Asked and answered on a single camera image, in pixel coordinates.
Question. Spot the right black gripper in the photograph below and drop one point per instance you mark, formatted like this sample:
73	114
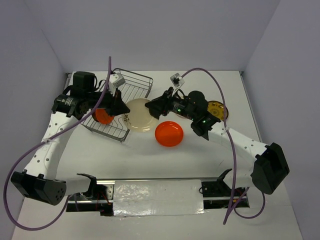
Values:
161	104

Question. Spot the silver foil tape patch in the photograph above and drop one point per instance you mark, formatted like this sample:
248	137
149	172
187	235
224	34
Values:
157	198

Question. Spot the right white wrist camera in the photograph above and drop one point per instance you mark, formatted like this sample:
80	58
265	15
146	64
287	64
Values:
177	81

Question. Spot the rear brown yellow plate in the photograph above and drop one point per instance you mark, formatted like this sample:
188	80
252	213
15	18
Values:
94	116

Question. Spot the yellow patterned plate brown rim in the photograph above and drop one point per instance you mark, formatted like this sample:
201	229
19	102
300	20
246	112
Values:
218	110

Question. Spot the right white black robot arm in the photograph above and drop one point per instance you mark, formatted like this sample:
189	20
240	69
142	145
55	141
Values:
268	165

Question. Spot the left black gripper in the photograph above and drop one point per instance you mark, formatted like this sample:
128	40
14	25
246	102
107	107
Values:
117	106

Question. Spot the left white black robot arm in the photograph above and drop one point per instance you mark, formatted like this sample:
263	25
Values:
38	180

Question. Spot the metal base rail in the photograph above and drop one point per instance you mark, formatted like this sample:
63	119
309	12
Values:
216	195

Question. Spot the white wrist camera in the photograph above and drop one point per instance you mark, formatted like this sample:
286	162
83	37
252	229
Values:
115	81
177	81

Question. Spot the orange plate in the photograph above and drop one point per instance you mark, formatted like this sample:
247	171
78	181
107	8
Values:
103	117
169	134

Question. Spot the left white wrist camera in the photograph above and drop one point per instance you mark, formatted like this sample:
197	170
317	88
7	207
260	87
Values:
115	81

